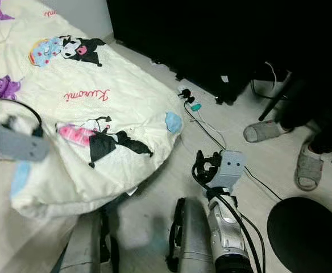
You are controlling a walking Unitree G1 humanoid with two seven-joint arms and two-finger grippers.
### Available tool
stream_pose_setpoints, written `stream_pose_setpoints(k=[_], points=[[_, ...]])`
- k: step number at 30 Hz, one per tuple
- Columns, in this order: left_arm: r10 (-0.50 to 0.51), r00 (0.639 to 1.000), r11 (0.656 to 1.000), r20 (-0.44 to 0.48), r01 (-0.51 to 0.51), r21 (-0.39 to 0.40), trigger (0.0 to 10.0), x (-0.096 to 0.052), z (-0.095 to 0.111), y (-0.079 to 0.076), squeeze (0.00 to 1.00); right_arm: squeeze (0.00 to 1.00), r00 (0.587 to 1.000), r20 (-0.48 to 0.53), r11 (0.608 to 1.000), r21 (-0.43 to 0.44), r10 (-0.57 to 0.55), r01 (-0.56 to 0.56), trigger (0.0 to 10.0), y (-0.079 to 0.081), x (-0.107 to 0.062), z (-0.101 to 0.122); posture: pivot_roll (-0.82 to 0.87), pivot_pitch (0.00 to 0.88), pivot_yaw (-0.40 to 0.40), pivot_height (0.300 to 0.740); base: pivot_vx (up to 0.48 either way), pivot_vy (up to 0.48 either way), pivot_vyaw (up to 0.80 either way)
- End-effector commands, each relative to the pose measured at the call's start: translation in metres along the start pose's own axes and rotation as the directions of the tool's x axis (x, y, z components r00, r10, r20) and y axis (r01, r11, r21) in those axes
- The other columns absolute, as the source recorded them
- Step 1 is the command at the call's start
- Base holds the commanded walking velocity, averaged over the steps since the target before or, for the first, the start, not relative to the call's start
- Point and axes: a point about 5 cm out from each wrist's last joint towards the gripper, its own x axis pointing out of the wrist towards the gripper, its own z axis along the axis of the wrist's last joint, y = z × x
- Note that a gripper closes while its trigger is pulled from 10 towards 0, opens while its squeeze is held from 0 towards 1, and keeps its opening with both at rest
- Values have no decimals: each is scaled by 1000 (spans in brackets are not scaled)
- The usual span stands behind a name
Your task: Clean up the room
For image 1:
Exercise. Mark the grey robot right leg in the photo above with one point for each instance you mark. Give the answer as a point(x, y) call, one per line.
point(191, 239)

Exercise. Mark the person's black trouser leg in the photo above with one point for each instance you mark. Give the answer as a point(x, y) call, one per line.
point(314, 114)

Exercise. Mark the person's foot in grey slipper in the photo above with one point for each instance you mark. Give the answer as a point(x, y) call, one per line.
point(309, 168)

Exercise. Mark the black cabinet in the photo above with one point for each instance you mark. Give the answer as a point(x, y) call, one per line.
point(217, 40)

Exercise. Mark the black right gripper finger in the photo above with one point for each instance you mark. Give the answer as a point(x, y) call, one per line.
point(199, 161)

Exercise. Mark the cream cartoon print blanket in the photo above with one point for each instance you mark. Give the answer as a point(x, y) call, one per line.
point(103, 74)

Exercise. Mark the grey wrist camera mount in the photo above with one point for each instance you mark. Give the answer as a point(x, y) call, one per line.
point(229, 168)
point(24, 145)

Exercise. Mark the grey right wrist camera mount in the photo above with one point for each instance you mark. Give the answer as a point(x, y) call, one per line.
point(229, 168)

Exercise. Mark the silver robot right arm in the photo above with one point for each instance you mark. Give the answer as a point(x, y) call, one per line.
point(225, 233)

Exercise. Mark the black round stool seat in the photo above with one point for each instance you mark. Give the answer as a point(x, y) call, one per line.
point(308, 239)

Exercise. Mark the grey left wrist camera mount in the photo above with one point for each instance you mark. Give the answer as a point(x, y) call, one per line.
point(24, 145)

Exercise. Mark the black chair leg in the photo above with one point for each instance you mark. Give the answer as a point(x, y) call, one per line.
point(274, 99)

